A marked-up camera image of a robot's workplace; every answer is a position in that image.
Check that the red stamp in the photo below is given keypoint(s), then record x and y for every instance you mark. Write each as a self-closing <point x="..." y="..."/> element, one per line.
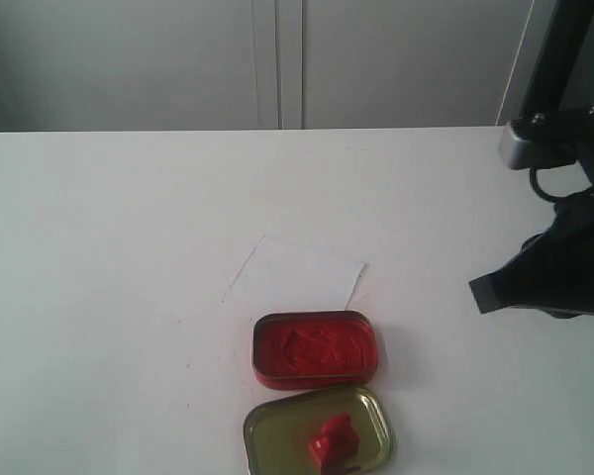
<point x="336" y="441"/>

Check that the red ink pad tin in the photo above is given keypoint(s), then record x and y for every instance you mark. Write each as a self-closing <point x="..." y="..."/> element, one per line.
<point x="312" y="350"/>

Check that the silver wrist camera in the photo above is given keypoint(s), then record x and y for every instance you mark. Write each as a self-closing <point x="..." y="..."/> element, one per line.
<point x="519" y="152"/>

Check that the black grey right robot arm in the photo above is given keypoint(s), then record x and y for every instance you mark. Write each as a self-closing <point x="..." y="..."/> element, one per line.
<point x="572" y="129"/>

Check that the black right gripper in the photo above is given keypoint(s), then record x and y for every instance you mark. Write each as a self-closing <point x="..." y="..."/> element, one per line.
<point x="557" y="265"/>

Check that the white cabinet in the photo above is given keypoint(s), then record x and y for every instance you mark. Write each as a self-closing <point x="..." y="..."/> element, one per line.
<point x="235" y="65"/>

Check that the gold tin lid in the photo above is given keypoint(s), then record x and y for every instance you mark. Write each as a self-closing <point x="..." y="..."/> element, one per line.
<point x="277" y="433"/>

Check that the dark vertical post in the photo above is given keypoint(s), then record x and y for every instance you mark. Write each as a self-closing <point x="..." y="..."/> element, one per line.
<point x="563" y="40"/>

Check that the white paper sheet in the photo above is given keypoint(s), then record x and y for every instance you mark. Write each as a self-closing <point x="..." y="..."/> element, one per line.
<point x="280" y="276"/>

